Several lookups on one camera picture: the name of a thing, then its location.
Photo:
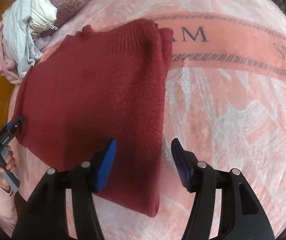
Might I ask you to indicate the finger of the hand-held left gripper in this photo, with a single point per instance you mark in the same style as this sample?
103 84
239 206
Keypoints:
6 137

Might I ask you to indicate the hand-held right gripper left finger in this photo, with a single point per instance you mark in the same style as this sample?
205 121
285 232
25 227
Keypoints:
106 165

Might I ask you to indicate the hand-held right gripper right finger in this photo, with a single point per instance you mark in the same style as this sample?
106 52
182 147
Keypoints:
180 165

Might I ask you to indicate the dark red knit sweater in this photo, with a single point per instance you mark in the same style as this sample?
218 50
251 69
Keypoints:
95 92

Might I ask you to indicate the person's left forearm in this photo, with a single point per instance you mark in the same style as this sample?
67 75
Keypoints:
3 205

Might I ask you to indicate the person's left hand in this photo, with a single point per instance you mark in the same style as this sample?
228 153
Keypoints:
11 163

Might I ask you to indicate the pink floral blanket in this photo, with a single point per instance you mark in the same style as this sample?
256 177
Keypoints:
233 105

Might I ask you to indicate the white ribbed garment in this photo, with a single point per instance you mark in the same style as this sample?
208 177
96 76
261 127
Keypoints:
20 30

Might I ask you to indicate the cream garment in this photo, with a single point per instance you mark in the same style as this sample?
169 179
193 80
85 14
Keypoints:
41 7

